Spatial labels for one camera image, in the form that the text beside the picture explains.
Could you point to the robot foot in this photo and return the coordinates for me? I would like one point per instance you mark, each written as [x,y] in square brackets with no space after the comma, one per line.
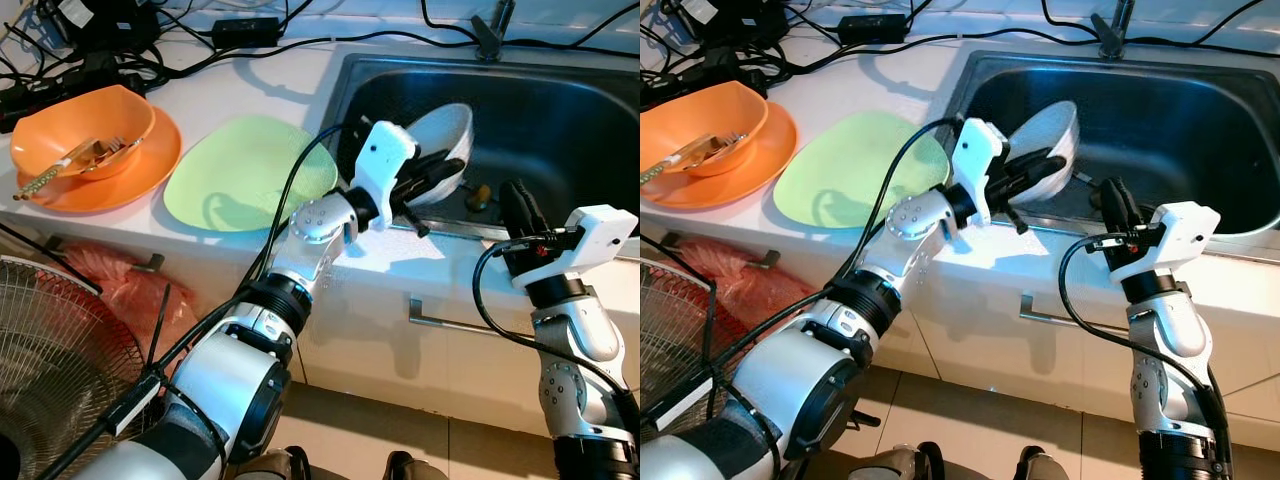
[270,465]
[412,467]
[1045,465]
[895,463]

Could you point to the light green plate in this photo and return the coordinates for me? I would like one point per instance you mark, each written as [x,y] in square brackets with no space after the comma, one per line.
[850,170]
[230,175]

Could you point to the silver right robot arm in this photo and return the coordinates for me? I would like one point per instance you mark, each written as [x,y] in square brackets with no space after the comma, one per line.
[585,330]
[1165,320]

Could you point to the black power strip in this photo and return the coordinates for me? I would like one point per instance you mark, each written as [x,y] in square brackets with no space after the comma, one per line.
[40,100]
[670,92]

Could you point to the black power adapter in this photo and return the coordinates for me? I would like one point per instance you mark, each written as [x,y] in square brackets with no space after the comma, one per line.
[872,27]
[245,30]

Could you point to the orange plate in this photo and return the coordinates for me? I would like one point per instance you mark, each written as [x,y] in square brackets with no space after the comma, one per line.
[770,165]
[150,175]

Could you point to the red plastic bag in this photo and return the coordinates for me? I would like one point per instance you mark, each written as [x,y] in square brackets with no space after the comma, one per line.
[760,285]
[120,290]

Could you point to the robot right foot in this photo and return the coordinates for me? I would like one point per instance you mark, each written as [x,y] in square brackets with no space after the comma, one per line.
[1045,465]
[412,467]

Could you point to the small brown sink strainer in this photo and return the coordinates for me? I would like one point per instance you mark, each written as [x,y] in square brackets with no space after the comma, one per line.
[478,196]

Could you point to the stainless steel sink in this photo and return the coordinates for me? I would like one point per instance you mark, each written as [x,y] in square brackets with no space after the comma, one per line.
[560,130]
[1180,120]

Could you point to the metal grille fan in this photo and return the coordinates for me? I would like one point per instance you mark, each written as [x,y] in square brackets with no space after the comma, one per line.
[50,360]
[670,350]

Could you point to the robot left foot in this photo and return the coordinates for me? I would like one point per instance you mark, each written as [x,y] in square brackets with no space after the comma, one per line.
[270,465]
[895,463]

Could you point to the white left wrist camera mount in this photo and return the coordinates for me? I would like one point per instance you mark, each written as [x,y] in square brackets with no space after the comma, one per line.
[975,155]
[378,160]

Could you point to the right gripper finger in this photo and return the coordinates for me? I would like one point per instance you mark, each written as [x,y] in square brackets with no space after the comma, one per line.
[1132,205]
[535,210]
[1110,205]
[510,210]

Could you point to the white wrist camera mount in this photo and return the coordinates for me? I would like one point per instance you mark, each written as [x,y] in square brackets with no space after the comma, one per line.
[378,160]
[1185,230]
[975,155]
[600,235]

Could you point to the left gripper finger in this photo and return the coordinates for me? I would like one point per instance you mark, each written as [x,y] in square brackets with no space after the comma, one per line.
[1040,158]
[1035,185]
[435,188]
[440,160]

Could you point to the white bowl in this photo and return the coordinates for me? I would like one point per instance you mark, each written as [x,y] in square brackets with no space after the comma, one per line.
[450,130]
[1055,125]

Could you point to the orange bowl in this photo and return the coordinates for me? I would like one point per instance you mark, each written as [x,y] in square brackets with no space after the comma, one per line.
[60,125]
[690,120]

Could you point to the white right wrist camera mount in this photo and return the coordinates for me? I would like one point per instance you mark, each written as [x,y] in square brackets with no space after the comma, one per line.
[600,235]
[1185,230]

